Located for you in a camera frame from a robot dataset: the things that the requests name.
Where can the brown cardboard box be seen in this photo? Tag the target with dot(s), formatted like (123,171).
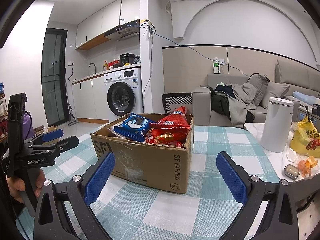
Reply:
(150,165)

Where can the grey jacket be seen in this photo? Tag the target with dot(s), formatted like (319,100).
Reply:
(240,102)

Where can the red box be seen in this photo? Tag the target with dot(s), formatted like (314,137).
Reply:
(114,64)

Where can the white canister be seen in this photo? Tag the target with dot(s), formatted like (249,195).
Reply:
(276,127)

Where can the small red gold packet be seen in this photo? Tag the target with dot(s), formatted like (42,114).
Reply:
(162,138)

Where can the dark glass door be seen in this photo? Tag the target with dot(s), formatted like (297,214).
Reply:
(53,80)

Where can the black rice cooker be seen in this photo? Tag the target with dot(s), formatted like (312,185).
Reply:
(127,58)

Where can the light grey pillow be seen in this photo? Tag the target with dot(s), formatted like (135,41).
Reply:
(276,92)

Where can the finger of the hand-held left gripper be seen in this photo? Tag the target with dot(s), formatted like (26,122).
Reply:
(66,143)
(53,135)

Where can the white washing machine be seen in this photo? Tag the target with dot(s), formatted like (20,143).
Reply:
(122,92)

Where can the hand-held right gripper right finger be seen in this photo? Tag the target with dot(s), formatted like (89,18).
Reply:
(232,177)

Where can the white lower cabinet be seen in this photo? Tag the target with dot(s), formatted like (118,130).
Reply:
(90,100)

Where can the purple bag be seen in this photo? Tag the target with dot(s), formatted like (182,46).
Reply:
(28,125)

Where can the person's left hand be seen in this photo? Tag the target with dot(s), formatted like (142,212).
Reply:
(15,188)

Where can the range hood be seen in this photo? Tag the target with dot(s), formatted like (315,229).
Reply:
(122,32)

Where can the light blue pillow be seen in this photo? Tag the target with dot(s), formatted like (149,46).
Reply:
(306,97)

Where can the blue cookie packet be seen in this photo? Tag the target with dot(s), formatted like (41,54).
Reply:
(132,127)

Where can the dark clothes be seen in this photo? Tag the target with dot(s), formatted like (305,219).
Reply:
(220,100)

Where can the shoe rack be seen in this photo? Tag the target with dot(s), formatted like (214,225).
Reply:
(3,115)

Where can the yellow plastic bag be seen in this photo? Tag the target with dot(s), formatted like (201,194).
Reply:
(303,140)

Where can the red cookie packet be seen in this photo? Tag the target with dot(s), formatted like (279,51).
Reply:
(179,144)

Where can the small silver tin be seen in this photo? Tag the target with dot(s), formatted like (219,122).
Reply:
(290,172)

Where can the orange peels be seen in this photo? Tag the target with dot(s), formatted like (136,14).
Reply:
(307,166)

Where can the white coffee table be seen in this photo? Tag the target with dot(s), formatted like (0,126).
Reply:
(252,132)

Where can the wall router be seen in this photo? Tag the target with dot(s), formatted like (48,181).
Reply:
(151,26)

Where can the metal faucet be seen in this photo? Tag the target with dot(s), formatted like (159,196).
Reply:
(92,66)

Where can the white green wall controller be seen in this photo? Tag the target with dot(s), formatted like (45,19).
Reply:
(216,67)

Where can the white upper cabinets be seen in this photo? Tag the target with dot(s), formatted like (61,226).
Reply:
(105,20)

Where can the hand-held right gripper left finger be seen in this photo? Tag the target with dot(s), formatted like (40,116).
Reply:
(100,177)

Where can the red chip packet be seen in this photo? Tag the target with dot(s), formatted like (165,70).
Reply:
(172,122)

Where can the black white patterned basket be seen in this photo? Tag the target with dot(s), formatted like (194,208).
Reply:
(176,100)

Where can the yellow bottle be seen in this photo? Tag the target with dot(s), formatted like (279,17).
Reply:
(105,65)

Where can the grey sofa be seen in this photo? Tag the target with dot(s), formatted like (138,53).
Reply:
(201,105)

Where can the open floor carton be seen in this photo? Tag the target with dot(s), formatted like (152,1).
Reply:
(45,130)

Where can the stick vacuum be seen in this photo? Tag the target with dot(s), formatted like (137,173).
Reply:
(72,120)

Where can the dark grey pillow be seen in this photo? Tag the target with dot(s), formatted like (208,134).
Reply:
(258,87)

